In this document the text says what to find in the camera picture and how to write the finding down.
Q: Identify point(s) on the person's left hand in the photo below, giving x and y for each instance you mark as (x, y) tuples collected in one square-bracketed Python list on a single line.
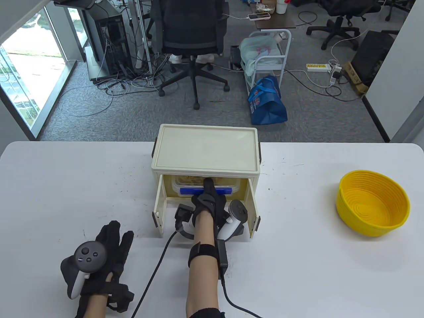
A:
[(114, 241)]

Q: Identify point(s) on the person's right hand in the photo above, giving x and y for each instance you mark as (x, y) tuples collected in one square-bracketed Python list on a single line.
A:
[(210, 198)]

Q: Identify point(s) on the clear plastic box blue clips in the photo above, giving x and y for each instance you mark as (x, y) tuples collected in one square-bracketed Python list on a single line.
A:
[(185, 191)]

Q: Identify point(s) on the pile of gold chess pieces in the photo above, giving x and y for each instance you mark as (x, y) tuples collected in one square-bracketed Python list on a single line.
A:
[(188, 179)]

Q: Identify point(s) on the cream plastic cabinet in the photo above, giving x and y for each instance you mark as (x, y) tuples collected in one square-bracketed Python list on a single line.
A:
[(205, 149)]

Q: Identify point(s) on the yellow ribbed bowl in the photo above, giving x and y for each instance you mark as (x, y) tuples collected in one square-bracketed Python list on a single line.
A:
[(374, 198)]

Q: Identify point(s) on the person's left forearm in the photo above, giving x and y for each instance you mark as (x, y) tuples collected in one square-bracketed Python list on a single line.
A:
[(96, 306)]

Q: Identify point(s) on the person's right forearm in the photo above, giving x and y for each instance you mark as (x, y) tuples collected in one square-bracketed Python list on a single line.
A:
[(203, 288)]

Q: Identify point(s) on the brown cardboard box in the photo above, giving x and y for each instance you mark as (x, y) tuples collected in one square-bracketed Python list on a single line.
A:
[(354, 78)]

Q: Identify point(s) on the black box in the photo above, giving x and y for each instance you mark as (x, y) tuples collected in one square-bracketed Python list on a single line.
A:
[(371, 56)]

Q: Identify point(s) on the black white left hand controller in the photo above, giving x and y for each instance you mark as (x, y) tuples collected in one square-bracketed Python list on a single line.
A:
[(89, 255)]

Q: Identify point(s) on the black white hand controller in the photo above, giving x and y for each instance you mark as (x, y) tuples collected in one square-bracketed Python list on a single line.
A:
[(237, 212), (89, 255)]

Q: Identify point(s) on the black white right hand controller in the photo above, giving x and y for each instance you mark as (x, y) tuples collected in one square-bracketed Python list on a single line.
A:
[(237, 212)]

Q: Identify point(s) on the black right wristband module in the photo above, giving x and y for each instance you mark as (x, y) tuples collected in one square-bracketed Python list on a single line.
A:
[(203, 251)]

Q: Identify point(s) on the blue shopping bag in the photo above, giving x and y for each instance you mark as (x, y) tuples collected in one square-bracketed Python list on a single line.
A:
[(268, 106)]

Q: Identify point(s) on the white rolling cart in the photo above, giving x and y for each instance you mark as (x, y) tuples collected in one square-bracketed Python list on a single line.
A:
[(269, 67)]

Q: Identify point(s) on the small black device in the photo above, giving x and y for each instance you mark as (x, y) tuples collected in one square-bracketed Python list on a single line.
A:
[(236, 56)]

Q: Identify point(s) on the pale green plastic bag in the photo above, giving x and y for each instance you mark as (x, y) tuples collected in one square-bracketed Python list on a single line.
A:
[(255, 46)]

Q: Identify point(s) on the yellow white power strip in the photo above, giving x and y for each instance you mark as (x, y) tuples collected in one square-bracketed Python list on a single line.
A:
[(318, 67)]

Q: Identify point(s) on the black mesh office chair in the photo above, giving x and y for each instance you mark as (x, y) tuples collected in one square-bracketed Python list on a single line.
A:
[(192, 29)]

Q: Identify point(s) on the white power adapter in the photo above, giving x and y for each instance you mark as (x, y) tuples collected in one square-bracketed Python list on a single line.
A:
[(333, 78)]

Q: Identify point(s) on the white desk leg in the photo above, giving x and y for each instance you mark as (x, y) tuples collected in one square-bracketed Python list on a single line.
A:
[(141, 33)]

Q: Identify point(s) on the black computer tower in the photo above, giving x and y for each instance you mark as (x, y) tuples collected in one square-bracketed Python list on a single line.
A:
[(112, 43)]

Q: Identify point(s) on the pink phone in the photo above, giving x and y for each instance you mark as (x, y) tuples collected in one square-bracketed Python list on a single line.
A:
[(260, 16)]

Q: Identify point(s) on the dark brown side table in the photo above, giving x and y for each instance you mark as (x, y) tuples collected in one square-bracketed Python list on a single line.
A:
[(281, 21)]

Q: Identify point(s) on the large glass window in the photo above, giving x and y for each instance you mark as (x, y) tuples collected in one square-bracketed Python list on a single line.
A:
[(29, 66)]

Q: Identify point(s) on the brown snack bag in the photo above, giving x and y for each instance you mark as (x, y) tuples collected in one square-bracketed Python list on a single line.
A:
[(266, 5)]

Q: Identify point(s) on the white cup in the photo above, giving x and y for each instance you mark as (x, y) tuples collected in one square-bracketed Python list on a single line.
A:
[(281, 7)]

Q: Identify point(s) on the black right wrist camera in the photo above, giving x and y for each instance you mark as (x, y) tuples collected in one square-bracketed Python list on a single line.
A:
[(184, 213)]

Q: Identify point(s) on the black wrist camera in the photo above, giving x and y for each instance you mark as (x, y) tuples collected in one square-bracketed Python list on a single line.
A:
[(184, 213), (121, 296)]

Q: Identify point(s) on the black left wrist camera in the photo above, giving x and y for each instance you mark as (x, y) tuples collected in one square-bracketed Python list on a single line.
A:
[(121, 296)]

